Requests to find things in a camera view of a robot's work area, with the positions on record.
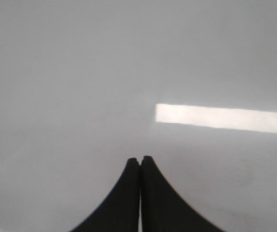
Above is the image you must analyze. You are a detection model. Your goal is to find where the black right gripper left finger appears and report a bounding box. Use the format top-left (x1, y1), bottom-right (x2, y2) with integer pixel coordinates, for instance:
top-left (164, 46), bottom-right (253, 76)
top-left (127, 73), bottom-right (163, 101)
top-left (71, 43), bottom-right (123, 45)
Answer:
top-left (73, 158), bottom-right (140, 232)

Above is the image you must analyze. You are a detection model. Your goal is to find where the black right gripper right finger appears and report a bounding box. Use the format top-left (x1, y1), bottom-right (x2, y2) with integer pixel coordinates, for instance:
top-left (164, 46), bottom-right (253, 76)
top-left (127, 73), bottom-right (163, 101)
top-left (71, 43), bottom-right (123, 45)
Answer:
top-left (140, 156), bottom-right (221, 232)

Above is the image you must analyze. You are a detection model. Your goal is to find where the white whiteboard with aluminium frame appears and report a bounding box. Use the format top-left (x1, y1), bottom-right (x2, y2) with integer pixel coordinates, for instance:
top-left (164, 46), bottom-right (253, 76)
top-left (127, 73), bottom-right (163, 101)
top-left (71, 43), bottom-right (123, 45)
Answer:
top-left (0, 0), bottom-right (277, 232)

